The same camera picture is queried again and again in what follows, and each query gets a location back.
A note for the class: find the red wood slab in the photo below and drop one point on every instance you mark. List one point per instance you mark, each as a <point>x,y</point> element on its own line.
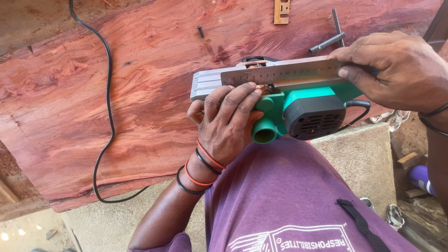
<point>105,105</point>

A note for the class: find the person's right hand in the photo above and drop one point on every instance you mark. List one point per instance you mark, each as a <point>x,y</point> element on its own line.
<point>402,73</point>

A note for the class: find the green electric planer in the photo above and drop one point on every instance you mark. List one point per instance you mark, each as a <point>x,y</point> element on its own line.
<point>308,108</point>

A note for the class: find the black bolt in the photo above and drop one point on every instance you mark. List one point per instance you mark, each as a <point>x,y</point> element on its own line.
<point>200,31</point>

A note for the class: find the dark metal bar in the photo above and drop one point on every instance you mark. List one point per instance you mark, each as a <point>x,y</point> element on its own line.
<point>437,28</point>

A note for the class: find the thin black wristband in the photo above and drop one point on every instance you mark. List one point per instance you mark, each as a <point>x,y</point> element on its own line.
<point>432,127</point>
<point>434,112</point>

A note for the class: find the person's left hand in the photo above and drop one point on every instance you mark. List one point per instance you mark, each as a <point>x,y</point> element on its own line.
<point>224,129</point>

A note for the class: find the steel ruler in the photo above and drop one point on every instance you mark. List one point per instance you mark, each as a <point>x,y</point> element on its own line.
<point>287,72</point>

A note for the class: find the flat wood offcut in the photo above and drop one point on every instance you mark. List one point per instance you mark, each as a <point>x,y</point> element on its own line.
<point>416,193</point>

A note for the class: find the weathered wood plank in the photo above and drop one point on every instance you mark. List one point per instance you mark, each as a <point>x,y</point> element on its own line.
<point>14,196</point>

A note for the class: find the purple plastic bottle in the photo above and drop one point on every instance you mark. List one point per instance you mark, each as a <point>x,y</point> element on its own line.
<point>420,178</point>

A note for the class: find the small wood offcut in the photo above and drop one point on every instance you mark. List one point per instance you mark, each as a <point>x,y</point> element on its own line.
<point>407,160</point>

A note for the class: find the grey concrete block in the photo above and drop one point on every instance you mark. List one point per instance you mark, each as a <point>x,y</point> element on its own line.
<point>360,164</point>

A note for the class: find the red wristband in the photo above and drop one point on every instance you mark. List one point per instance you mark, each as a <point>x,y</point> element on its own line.
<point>210,156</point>
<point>192,179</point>

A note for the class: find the white sandal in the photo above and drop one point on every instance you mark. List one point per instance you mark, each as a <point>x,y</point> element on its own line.
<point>394,217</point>
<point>393,119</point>

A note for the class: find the purple printed shirt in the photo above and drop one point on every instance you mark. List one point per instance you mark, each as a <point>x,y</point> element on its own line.
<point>280,196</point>

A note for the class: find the tan slotted metal plate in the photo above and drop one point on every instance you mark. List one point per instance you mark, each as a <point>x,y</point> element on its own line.
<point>281,15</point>

